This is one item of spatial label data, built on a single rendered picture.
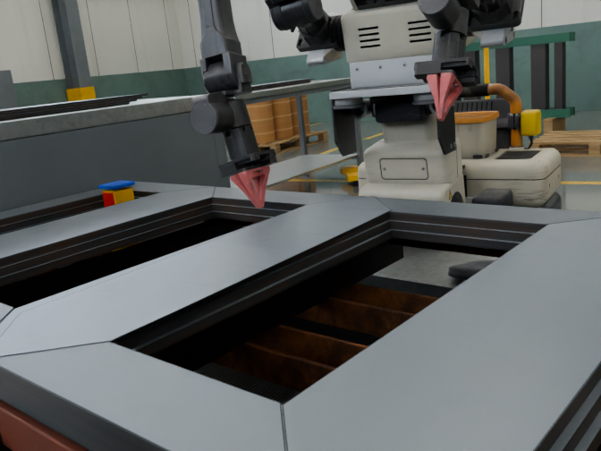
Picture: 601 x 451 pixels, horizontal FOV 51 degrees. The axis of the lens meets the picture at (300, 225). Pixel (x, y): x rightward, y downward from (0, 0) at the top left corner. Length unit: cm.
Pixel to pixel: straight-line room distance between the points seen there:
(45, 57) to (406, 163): 1072
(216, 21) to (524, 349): 85
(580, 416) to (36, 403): 46
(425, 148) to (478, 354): 101
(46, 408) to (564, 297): 50
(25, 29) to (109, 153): 1015
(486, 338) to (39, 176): 128
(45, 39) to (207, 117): 1097
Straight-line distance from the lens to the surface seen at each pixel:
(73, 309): 81
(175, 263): 92
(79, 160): 172
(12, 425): 72
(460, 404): 50
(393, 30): 153
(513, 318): 64
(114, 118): 177
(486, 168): 176
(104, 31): 1292
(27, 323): 79
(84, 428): 58
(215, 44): 122
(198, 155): 194
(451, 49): 118
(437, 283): 125
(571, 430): 50
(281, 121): 902
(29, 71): 1179
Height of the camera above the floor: 111
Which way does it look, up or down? 14 degrees down
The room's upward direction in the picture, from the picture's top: 6 degrees counter-clockwise
